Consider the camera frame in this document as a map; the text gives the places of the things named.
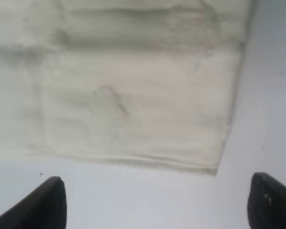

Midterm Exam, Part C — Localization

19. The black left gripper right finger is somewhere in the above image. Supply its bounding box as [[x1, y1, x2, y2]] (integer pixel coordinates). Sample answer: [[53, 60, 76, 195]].
[[247, 172, 286, 229]]

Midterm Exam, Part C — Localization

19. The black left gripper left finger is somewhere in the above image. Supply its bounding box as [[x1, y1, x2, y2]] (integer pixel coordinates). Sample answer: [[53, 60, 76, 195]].
[[0, 177, 67, 229]]

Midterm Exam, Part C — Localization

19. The cream white towel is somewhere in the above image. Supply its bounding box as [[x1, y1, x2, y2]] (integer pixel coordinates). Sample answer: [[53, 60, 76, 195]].
[[0, 0, 253, 174]]

